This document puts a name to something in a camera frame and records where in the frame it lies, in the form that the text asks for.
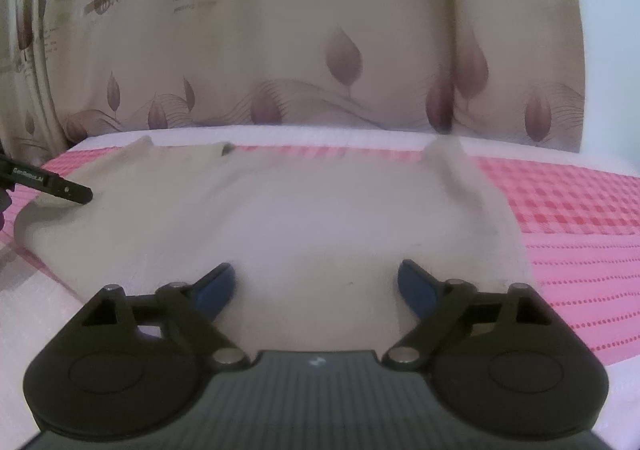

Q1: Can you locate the beige leaf print curtain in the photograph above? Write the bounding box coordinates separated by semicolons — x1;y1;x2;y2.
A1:
0;0;587;155

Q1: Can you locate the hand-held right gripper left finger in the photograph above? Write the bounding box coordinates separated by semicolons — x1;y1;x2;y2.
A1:
80;263;250;374

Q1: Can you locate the beige shirt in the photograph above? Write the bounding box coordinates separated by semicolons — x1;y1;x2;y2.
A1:
12;135;542;356

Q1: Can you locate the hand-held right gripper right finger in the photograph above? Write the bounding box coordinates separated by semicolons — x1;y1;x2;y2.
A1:
382;259;557;374

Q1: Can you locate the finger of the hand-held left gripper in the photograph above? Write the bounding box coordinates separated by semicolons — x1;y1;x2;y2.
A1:
0;154;94;205

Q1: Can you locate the pink checked bed sheet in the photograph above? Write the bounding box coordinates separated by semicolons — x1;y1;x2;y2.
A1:
0;124;640;450

